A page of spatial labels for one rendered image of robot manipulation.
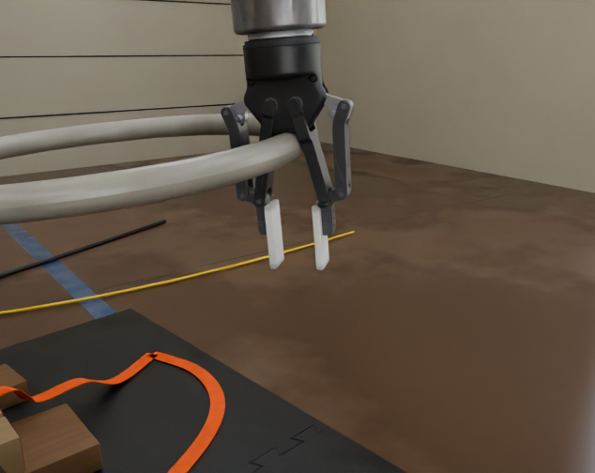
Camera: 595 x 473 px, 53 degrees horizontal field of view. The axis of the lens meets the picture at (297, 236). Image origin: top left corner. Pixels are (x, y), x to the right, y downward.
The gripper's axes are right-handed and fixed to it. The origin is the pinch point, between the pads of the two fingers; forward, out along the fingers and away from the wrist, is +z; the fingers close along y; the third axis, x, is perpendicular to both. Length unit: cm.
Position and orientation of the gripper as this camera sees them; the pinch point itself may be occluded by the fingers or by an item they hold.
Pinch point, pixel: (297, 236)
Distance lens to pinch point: 63.8
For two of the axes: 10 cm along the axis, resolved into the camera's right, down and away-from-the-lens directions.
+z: 0.8, 9.5, 3.0
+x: -2.7, 3.1, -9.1
